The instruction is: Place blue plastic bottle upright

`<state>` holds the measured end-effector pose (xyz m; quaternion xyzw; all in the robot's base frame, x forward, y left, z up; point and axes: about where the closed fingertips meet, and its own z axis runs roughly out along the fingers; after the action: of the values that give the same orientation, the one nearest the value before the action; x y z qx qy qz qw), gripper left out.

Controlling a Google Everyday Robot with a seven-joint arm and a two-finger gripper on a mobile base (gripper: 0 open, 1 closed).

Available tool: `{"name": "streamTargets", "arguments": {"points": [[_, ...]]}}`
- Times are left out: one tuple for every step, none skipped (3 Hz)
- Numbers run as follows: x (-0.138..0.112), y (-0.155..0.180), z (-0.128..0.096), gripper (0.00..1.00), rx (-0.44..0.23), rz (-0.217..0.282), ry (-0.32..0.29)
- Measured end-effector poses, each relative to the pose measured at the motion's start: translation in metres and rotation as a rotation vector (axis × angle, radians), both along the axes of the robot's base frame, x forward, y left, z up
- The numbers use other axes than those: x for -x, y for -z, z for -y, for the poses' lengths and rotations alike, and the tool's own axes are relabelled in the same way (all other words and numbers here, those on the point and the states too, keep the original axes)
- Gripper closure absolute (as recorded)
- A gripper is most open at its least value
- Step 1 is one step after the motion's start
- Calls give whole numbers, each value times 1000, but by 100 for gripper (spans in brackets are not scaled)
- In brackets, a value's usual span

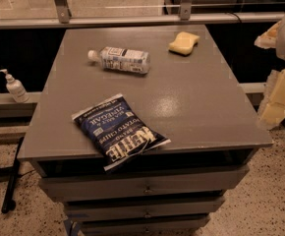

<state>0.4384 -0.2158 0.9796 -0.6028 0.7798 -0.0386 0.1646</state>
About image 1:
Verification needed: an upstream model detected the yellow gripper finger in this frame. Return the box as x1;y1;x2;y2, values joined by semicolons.
257;69;285;129
255;22;281;49

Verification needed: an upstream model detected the clear plastic water bottle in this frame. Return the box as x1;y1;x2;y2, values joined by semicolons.
87;46;150;75

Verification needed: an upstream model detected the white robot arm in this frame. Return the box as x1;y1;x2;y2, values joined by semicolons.
255;16;285;130

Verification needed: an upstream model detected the white pump dispenser bottle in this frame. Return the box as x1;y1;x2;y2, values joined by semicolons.
0;69;29;103

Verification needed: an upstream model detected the yellow sponge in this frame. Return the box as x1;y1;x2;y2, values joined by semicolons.
168;31;200;55

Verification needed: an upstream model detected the grey drawer cabinet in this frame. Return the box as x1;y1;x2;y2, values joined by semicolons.
19;26;272;236

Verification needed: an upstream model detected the blue potato chips bag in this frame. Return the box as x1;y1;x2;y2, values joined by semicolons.
72;93;170;172

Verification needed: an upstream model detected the black floor stand leg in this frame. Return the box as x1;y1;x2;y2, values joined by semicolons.
1;137;24;214

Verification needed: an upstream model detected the grey metal window rail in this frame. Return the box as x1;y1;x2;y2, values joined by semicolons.
0;0;285;29

